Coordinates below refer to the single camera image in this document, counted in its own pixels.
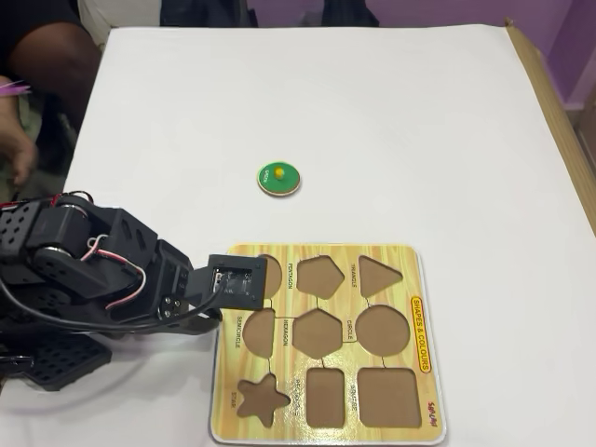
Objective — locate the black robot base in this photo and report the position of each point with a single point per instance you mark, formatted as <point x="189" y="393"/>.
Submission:
<point x="18" y="364"/>

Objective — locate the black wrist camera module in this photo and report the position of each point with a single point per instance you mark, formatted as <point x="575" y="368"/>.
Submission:
<point x="233" y="279"/>

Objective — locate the pink wristband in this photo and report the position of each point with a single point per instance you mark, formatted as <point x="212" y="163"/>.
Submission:
<point x="14" y="87"/>

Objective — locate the green circle piece yellow pin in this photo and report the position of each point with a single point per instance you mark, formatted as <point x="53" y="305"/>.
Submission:
<point x="288" y="180"/>

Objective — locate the person's hand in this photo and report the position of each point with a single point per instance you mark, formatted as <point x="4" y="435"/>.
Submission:
<point x="16" y="144"/>

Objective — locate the wooden shape puzzle board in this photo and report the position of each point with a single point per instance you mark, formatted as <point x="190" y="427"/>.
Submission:
<point x="405" y="261"/>

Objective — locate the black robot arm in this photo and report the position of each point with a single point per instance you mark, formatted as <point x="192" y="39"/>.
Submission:
<point x="51" y="228"/>

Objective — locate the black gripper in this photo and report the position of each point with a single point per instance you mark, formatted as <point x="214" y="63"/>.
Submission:
<point x="171" y="276"/>

